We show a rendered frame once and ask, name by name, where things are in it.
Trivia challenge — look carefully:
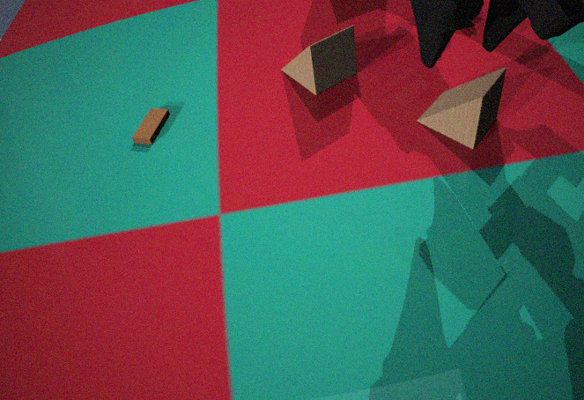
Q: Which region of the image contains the brown flat rectangular block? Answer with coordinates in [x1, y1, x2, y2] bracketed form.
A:
[132, 108, 170, 144]

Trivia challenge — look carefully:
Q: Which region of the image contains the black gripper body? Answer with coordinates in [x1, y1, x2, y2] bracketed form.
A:
[410, 0, 484, 27]

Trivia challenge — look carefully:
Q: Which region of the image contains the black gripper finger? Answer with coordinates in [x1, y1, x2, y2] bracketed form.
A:
[410, 1, 474, 68]
[482, 0, 527, 52]

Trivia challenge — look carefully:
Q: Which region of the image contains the tan triangular block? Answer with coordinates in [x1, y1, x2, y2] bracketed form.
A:
[417, 67, 506, 149]

